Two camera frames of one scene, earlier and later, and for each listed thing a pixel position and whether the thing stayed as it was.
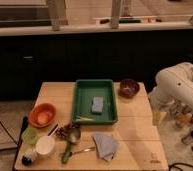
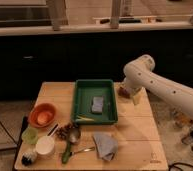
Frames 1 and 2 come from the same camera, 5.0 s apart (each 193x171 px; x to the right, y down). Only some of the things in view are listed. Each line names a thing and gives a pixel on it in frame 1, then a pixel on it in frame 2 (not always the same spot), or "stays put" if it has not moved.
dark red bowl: [128, 88] stays put
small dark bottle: [28, 158] stays put
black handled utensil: [53, 130] stays put
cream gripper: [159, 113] → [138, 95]
